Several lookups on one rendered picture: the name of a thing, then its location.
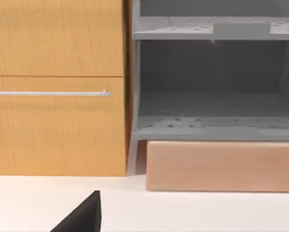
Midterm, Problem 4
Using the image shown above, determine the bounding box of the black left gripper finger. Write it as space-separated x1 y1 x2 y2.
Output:
49 190 103 232

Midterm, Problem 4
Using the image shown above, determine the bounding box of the wooden drawer front with handle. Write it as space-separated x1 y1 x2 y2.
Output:
0 76 128 176

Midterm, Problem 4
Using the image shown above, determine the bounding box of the wooden cupboard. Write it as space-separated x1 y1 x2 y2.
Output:
0 0 140 177

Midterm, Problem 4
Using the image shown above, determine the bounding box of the pale wooden drawer front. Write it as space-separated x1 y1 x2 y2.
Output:
145 140 289 193

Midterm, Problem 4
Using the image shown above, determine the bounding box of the long metal handle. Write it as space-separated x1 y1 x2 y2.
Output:
0 89 113 97

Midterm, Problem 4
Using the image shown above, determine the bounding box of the grey pierced drawer inside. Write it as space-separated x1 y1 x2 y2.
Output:
132 0 289 142

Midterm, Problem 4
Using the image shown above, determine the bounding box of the plain wooden drawer front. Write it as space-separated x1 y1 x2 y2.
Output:
0 0 125 77

